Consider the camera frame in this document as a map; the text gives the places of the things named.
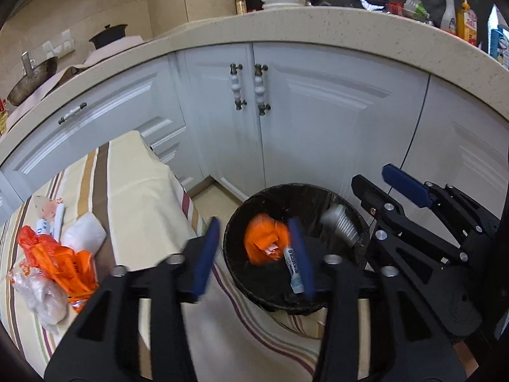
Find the white paper napkin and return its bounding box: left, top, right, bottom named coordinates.
left=61, top=212, right=108, bottom=252

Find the pink wrapper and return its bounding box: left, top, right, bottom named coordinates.
left=32, top=195, right=64, bottom=227

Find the clear orange-printed plastic bag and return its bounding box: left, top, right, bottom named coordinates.
left=9, top=268, right=69, bottom=333

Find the yellow dish soap bottle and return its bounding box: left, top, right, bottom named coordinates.
left=457, top=0, right=479, bottom=46

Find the black trash bin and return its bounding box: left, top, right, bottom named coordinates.
left=223, top=183, right=372, bottom=316

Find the red wire dish rack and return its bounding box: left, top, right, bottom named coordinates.
left=384, top=0, right=432, bottom=22

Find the striped tablecloth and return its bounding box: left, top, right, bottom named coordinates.
left=0, top=129, right=327, bottom=382

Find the blue carton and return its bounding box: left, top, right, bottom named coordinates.
left=489, top=28, right=509, bottom=68

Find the beige stove cover cloth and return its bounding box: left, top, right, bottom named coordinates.
left=6, top=36, right=146, bottom=128

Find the orange plastic bag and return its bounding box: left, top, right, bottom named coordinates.
left=18, top=226, right=99, bottom=311
left=243, top=213, right=293, bottom=265

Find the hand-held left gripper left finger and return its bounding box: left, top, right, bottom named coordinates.
left=44, top=217, right=221, bottom=382

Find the white beaded cabinet handle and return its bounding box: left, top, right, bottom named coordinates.
left=229, top=63, right=247, bottom=110
left=58, top=103, right=87, bottom=125
left=254, top=64, right=271, bottom=116

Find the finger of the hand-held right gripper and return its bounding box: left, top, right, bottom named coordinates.
left=351, top=174, right=484, bottom=337
left=381, top=163, right=501, bottom=247

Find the white toothpaste tube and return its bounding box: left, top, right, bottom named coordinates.
left=283, top=245, right=305, bottom=293

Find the green packet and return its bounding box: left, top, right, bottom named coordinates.
left=403, top=0, right=430, bottom=18

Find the grey plastic cup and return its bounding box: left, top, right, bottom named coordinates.
left=320, top=204, right=360, bottom=247

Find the white blue-printed tube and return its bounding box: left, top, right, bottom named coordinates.
left=35, top=204, right=66, bottom=243

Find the white cabinet door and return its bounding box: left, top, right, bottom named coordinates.
left=252, top=42, right=430, bottom=208
left=177, top=44, right=261, bottom=203
left=398, top=75, right=509, bottom=227
left=0, top=53, right=187, bottom=192

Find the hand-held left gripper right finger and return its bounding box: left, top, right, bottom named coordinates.
left=287, top=218, right=467, bottom=382

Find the steel wok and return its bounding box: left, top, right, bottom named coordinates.
left=7, top=52, right=59, bottom=107

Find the white spray bottle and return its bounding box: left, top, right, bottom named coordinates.
left=439, top=0, right=458, bottom=34

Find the black cooking pot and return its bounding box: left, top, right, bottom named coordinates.
left=88, top=24, right=129, bottom=50

